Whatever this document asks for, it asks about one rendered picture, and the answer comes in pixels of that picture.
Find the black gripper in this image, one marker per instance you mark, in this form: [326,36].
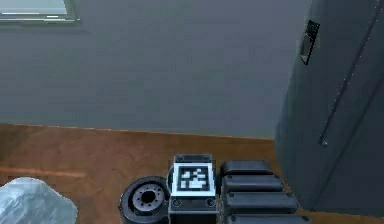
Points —
[145,200]

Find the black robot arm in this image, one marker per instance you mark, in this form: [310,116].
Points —
[253,193]

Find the pale blue-grey crumpled bag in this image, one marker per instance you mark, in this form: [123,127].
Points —
[31,203]

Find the dark grey fridge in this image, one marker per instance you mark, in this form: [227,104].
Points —
[346,126]

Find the white framed window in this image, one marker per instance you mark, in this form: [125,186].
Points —
[33,10]

